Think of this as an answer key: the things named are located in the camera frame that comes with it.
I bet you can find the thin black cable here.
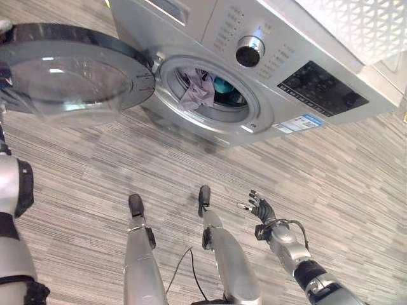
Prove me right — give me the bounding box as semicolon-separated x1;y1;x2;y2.
165;247;210;302

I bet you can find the silver left robot leg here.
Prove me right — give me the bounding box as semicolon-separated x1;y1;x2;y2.
123;194;169;305

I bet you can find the round glass washer door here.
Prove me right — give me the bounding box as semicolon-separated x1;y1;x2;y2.
0;22;156;118

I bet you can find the black washer display panel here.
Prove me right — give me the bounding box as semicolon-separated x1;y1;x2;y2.
277;60;369;118

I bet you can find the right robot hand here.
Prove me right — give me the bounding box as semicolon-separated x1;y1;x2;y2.
237;189;277;225

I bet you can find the teal laundry garment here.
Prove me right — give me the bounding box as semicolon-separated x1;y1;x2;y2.
213;76;237;95

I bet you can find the blue white energy label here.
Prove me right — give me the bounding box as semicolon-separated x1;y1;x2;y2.
273;113;324;134

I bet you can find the silver front-load washing machine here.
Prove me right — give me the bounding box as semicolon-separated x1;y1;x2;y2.
107;0;398;156

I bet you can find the white patterned cabinet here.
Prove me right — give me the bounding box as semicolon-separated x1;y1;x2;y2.
295;0;407;105

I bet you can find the grey lilac laundry garment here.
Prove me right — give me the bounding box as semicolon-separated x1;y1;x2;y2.
179;69;217;111

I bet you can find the silver washer control dial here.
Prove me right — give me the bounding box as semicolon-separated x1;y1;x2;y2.
235;36;266;68

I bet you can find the silver robot leg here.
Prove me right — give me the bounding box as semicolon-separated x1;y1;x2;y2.
123;194;169;305
198;186;262;305

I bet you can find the silver right robot leg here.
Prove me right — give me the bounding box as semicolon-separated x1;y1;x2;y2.
198;186;262;305

